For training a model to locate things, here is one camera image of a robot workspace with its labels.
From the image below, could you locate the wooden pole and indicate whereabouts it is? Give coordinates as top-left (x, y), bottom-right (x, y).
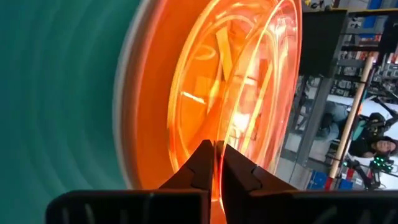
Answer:
top-left (325, 55), bottom-right (374, 191)

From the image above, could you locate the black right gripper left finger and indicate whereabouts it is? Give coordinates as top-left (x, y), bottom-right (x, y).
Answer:
top-left (45, 139), bottom-right (215, 224)

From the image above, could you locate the black panel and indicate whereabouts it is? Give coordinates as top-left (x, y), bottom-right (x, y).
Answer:
top-left (299, 9), bottom-right (348, 79)

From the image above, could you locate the grey metal beam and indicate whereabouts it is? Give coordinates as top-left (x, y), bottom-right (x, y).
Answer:
top-left (294, 77), bottom-right (335, 166)

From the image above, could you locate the person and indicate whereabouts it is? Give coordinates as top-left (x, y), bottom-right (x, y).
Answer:
top-left (348, 111), bottom-right (398, 159)

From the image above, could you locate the dark green plastic plate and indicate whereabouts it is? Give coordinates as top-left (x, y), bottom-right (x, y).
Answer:
top-left (0, 0), bottom-right (141, 224)

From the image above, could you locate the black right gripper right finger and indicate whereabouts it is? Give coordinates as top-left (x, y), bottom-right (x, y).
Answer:
top-left (221, 144), bottom-right (398, 224)

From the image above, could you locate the blue bin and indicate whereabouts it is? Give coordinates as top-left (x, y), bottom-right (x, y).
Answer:
top-left (307, 170), bottom-right (328, 191)

